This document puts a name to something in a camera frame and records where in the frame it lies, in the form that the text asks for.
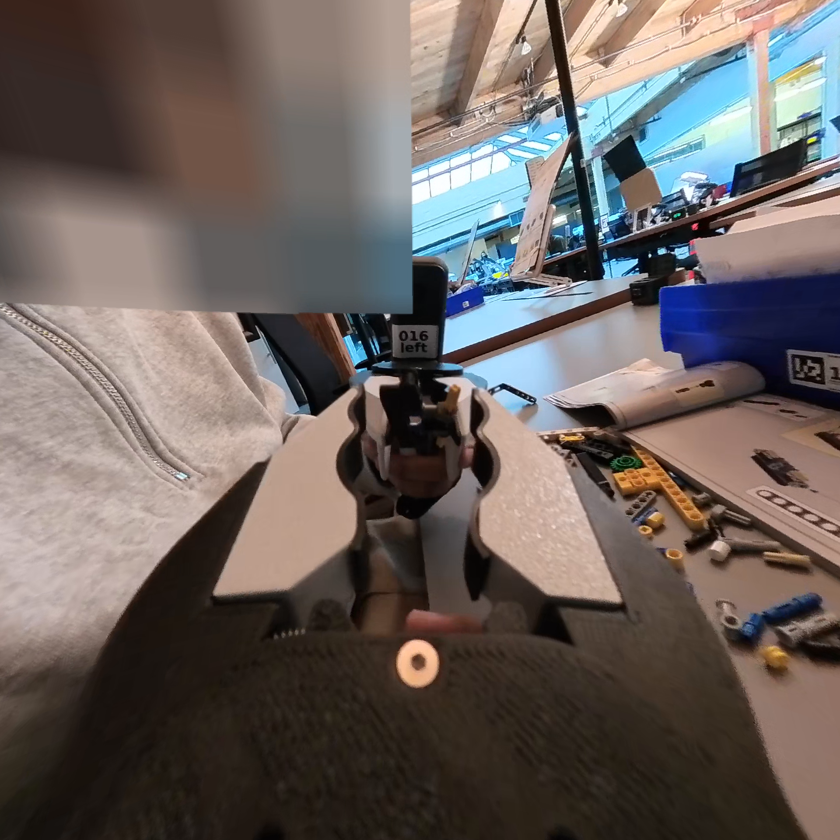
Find black metal pole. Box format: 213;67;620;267
545;0;605;280

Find brown cardboard sheets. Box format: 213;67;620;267
512;131;578;278

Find blue storage bin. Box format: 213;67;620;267
659;266;840;411

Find yellow axle lego assembly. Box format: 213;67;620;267
379;382;463;457

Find long grey lego pin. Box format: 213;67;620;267
774;613;840;651

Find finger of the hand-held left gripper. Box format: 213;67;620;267
453;387;475;460
363;386;395;481

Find long yellow lego beam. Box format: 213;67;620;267
630;449;706;531

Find person's grey hoodie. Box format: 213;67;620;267
0;303;316;788

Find grey lego instruction booklet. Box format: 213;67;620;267
545;357;840;572

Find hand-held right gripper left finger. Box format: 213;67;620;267
211;382;370;618

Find black office chair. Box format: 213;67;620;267
239;314;358;416

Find black monitor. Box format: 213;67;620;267
730;138;808;196
604;134;647;181

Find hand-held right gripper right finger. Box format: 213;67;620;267
462;386;624;622

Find pile of dark lego beams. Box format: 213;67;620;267
538;430;631;501

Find long blue lego pin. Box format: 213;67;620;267
761;592;824;624

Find person's left hand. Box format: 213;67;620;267
386;451;455;500

